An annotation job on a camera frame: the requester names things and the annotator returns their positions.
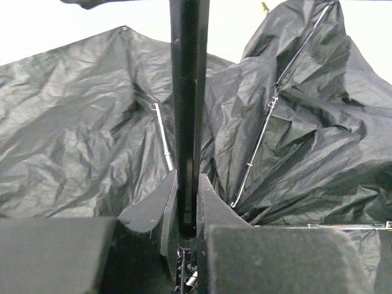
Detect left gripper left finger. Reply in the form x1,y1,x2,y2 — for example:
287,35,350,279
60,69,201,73
1,171,178,293

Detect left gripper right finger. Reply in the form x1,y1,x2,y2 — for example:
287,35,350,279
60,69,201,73
197,174,372,293

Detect lavender umbrella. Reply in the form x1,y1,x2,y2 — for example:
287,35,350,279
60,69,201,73
1,1,391,293

